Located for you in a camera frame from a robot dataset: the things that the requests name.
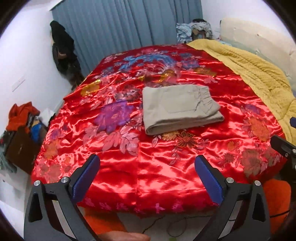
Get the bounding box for beige pants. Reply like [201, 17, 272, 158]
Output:
[142, 84, 224, 136]

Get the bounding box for left hand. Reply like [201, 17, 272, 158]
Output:
[98, 231, 151, 241]

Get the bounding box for yellow dotted blanket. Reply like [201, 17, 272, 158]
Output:
[188, 39, 295, 145]

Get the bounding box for orange fleece sleeve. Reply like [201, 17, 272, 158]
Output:
[263, 179, 291, 234]

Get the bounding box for cream headboard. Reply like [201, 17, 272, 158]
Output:
[220, 18, 295, 92]

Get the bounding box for red satin floral bedspread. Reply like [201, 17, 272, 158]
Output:
[31, 44, 285, 216]

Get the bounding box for orange clothes pile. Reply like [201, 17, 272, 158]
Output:
[6, 102, 40, 133]

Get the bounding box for striped clothes pile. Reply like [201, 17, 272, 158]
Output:
[176, 19, 213, 44]

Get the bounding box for black hanging clothes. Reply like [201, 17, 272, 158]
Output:
[50, 20, 84, 90]

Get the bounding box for blue curtain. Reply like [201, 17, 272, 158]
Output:
[52, 0, 203, 76]

